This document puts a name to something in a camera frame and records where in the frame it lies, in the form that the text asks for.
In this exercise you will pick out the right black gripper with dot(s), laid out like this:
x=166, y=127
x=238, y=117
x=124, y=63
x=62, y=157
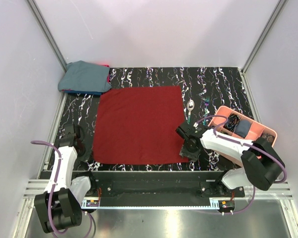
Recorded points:
x=192, y=156

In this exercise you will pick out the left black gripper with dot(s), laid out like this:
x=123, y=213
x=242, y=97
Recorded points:
x=86, y=156

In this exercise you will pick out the dark red cloth napkin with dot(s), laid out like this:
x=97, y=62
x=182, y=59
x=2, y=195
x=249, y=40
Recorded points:
x=137, y=126

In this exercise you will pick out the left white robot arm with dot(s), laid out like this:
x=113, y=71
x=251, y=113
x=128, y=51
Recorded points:
x=59, y=206

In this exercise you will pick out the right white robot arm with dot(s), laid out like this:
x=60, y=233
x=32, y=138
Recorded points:
x=261, y=165

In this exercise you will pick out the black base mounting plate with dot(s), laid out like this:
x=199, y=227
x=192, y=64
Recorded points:
x=161, y=189

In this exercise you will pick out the pink divided organizer tray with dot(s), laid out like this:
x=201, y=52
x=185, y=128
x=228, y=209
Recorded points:
x=256, y=129

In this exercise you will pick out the dark patterned rolled sock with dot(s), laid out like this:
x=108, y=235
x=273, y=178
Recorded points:
x=232, y=122

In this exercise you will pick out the grey-blue rolled sock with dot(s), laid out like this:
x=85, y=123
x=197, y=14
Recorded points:
x=243, y=128

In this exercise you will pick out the folded grey-blue cloth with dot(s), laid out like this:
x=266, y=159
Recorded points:
x=84, y=76

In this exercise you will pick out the folded pink cloth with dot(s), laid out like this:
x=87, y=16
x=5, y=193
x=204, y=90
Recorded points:
x=106, y=71

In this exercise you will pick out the brown patterned rolled sock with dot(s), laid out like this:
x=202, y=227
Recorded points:
x=269, y=138

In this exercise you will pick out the silver spoon patterned handle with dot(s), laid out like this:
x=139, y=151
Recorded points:
x=190, y=106

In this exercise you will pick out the fork with teal handle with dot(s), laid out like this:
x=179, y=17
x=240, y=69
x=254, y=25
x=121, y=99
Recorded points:
x=206, y=104

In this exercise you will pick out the left aluminium frame post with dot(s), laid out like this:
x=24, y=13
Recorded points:
x=47, y=33

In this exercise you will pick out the aluminium frame post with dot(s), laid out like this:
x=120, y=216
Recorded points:
x=266, y=30
x=47, y=33

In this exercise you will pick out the right aluminium frame post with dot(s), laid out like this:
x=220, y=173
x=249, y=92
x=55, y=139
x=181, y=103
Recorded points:
x=266, y=30

